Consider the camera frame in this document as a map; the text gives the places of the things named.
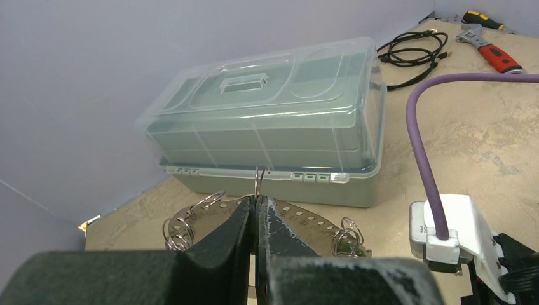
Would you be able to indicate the green key tag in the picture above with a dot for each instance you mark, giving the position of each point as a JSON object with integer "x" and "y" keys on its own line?
{"x": 346, "y": 248}

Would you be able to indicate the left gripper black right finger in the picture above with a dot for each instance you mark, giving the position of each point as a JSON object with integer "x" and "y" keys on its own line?
{"x": 288, "y": 271}

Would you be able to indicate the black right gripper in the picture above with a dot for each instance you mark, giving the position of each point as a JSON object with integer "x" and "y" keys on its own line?
{"x": 521, "y": 280}

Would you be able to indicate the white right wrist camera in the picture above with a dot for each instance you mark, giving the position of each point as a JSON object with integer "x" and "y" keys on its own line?
{"x": 470, "y": 240}

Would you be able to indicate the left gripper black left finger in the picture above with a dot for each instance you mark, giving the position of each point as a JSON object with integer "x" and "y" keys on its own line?
{"x": 213, "y": 271}

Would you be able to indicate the steel perforated key plate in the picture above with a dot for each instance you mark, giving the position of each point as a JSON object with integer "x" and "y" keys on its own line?
{"x": 191, "y": 224}

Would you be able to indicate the red handled adjustable wrench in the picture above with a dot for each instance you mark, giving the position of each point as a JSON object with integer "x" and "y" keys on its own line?
{"x": 498, "y": 59}

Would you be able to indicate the black yellow screwdriver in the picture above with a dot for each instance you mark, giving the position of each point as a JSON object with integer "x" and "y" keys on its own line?
{"x": 475, "y": 17}

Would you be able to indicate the clear green plastic storage box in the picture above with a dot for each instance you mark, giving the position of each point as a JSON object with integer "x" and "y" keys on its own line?
{"x": 310, "y": 119}

